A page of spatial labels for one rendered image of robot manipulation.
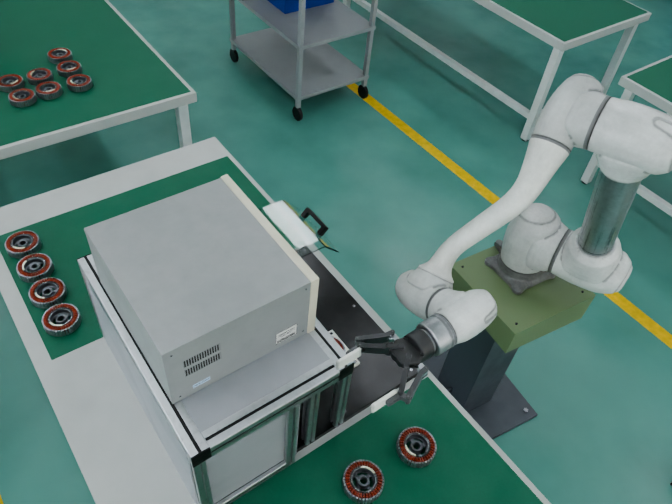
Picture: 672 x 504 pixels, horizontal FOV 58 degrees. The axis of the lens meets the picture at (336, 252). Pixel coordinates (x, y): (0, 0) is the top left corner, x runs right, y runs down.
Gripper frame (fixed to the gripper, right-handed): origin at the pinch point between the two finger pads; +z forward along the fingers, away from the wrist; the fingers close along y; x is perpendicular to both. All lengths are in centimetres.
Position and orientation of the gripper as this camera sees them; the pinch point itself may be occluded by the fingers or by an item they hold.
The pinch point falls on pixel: (357, 384)
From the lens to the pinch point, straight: 140.1
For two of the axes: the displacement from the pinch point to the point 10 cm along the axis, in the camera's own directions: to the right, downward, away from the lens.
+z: -8.2, 4.3, -3.8
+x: -0.2, -6.8, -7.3
